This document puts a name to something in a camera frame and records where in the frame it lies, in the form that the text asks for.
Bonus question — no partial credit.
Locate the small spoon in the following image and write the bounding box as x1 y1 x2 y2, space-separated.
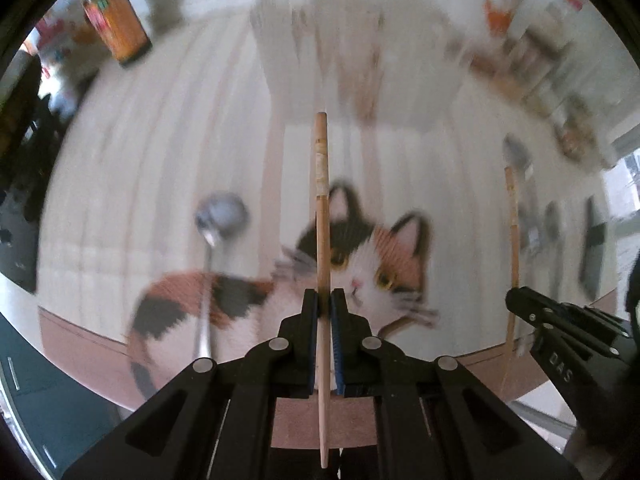
193 192 251 361

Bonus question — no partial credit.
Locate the clear plastic utensil tray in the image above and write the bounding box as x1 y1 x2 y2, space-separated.
250 0 465 131

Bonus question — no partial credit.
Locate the striped cat print mat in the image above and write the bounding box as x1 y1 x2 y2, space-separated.
37 6 617 410

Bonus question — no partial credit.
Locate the slim steel spoon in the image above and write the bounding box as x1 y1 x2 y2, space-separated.
544 202 564 300

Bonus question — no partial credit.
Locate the chopstick green band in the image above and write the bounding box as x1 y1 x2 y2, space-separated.
499 166 520 399

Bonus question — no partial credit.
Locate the long steel spoon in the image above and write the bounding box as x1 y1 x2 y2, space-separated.
503 133 542 258

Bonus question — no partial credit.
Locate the soy sauce bottle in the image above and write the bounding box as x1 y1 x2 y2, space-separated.
82 0 152 66

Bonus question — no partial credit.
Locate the chopstick cream band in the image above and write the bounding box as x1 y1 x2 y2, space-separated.
314 112 331 469

